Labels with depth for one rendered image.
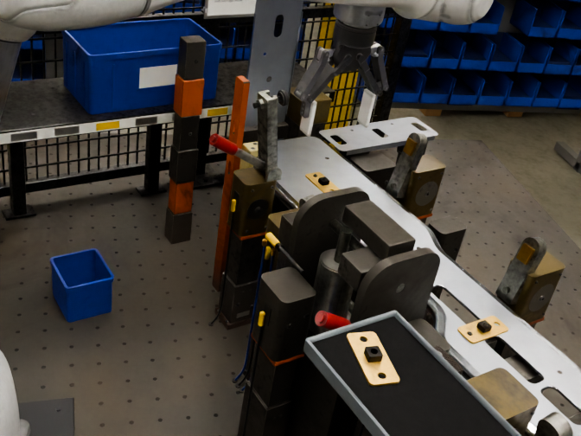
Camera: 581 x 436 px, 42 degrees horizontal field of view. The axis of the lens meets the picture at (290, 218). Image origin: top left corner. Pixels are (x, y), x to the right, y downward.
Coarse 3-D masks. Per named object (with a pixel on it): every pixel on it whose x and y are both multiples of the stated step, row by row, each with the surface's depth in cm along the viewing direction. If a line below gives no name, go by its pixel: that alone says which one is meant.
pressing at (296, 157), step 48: (288, 144) 164; (288, 192) 147; (384, 192) 153; (432, 240) 140; (480, 288) 130; (528, 336) 121; (528, 384) 112; (576, 384) 113; (528, 432) 103; (576, 432) 105
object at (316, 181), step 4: (316, 172) 155; (320, 172) 155; (308, 176) 153; (312, 176) 153; (320, 176) 154; (312, 180) 152; (316, 180) 152; (320, 180) 151; (328, 180) 151; (316, 184) 151; (320, 184) 151; (324, 184) 151; (328, 184) 151; (332, 184) 152; (320, 188) 150; (324, 188) 150; (328, 188) 150; (332, 188) 150; (336, 188) 151; (324, 192) 149
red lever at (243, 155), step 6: (210, 138) 131; (216, 138) 130; (222, 138) 131; (216, 144) 131; (222, 144) 131; (228, 144) 132; (234, 144) 133; (222, 150) 132; (228, 150) 133; (234, 150) 133; (240, 150) 135; (240, 156) 135; (246, 156) 136; (252, 156) 138; (252, 162) 137; (258, 162) 138; (264, 162) 140; (264, 168) 140
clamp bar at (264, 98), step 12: (264, 96) 131; (276, 96) 133; (288, 96) 133; (264, 108) 132; (276, 108) 132; (264, 120) 134; (276, 120) 134; (264, 132) 135; (276, 132) 135; (264, 144) 137; (276, 144) 137; (264, 156) 138; (276, 156) 138
